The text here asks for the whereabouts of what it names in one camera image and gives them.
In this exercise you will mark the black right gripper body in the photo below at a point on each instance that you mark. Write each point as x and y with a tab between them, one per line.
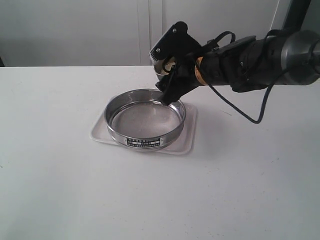
184	68

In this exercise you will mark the stainless steel cup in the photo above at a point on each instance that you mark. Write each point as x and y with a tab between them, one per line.
158	65

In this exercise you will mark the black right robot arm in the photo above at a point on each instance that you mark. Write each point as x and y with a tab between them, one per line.
282	57

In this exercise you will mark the round steel mesh sieve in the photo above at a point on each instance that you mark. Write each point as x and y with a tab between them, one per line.
138	120

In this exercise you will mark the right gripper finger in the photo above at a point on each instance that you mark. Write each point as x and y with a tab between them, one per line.
165	82

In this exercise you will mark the yellow grain mixture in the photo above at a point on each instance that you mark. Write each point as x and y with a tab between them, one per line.
167	67

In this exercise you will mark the white rectangular plastic tray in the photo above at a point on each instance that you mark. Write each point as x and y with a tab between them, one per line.
181	146

